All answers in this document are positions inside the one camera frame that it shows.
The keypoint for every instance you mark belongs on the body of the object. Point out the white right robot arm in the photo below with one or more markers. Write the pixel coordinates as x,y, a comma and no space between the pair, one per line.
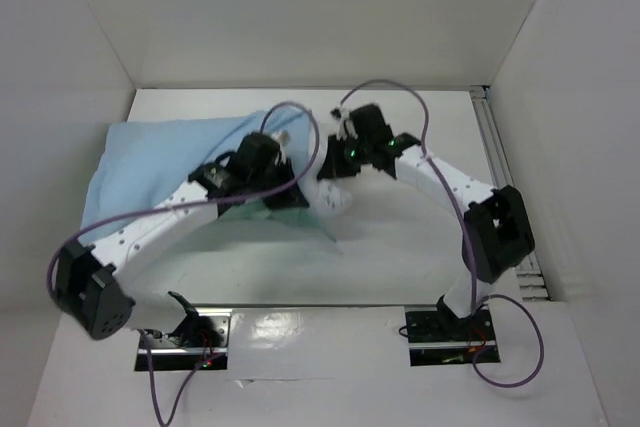
496,232

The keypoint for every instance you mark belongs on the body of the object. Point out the aluminium rail frame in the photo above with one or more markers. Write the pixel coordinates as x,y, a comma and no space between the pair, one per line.
531,281

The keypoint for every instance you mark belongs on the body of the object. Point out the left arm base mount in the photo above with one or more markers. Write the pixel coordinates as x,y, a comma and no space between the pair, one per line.
201,336

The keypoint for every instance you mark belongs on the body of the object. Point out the white pillow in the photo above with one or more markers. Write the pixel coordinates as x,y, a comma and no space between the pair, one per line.
325,197

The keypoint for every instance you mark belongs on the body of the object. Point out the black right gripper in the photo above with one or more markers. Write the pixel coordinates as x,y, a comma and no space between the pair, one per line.
330,167

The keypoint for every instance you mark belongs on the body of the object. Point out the light blue pillowcase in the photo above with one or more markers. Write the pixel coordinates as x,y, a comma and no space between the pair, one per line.
145,162

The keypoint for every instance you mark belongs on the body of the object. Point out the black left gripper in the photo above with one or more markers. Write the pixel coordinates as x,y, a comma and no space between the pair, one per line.
290,199

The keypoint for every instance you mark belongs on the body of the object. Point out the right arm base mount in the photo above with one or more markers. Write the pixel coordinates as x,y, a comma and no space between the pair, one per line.
429,344

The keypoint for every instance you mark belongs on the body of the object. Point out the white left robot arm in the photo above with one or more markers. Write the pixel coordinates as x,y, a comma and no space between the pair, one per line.
89,280

